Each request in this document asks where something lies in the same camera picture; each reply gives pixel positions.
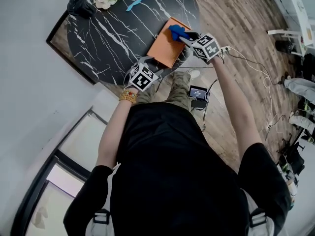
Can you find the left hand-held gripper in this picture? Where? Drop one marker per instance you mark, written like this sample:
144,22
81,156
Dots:
142,79

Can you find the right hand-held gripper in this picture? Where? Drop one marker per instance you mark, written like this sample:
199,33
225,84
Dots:
206,48

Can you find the blue cloth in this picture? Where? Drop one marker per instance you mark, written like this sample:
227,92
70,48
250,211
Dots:
176,32

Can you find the orange box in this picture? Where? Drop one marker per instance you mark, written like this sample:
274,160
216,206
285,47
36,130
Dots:
166,48

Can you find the person's left forearm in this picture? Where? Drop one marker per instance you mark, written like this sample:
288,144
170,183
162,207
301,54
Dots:
110,131

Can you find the person's right forearm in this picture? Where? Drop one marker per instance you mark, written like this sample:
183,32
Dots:
233,95

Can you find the person's camouflage trousers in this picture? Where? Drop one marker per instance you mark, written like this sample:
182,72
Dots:
179,87

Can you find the person's white shoe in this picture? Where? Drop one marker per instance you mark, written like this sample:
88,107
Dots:
194,74

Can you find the white power strip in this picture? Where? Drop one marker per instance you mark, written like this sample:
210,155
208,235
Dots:
226,49

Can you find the small black screen device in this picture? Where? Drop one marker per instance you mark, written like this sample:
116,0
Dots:
198,92

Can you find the black battery pack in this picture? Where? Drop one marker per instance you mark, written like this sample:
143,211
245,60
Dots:
198,104

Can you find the light blue strip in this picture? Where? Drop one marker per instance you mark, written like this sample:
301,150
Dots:
137,1

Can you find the black waste bin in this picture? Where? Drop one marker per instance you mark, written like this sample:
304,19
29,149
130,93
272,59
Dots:
283,45

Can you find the black bag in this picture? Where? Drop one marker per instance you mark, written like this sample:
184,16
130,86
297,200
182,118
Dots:
80,6

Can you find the white desk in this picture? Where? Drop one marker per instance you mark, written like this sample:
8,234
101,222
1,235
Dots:
297,16

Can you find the person's black shirt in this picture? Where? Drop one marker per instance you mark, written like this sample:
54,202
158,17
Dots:
177,176

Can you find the black framed window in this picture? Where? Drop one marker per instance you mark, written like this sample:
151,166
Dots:
71,149

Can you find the black office chair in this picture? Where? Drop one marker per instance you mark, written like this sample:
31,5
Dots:
294,156

